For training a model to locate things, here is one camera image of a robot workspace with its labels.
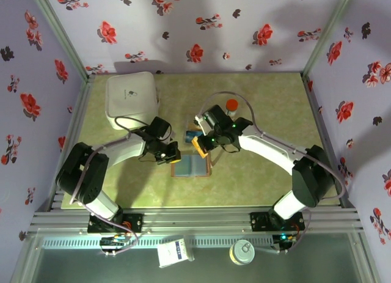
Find aluminium side rail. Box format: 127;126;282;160
48;74;96;210
301;72;355;208

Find left arm grey cable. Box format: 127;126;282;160
68;116;151;257

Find dark blue credit card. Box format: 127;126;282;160
185;130;202;144

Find aluminium front frame rail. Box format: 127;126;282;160
27;208;364;235

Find tin can with pull tab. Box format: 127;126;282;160
228;239;256;266

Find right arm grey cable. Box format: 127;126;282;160
198;91;348;255

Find orange cap pill bottle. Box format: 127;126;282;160
225;98;239;118

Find slotted grey cable duct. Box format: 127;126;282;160
41;236;276;249

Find white and blue paper box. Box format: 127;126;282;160
157;238;196;268

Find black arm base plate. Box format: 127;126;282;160
249;211;305;232
87;213;144;234

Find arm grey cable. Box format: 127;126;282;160
68;116;151;257
198;91;348;255

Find small electronics board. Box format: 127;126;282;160
100;233;131;257
272;233;296;254

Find brown leather card holder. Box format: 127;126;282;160
170;154;213;178

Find clear acrylic card stand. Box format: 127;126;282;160
185;113;202;131

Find white plastic storage box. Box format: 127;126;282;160
104;71;162;131

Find aluminium corner post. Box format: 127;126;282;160
29;0;95;82
301;0;359;76

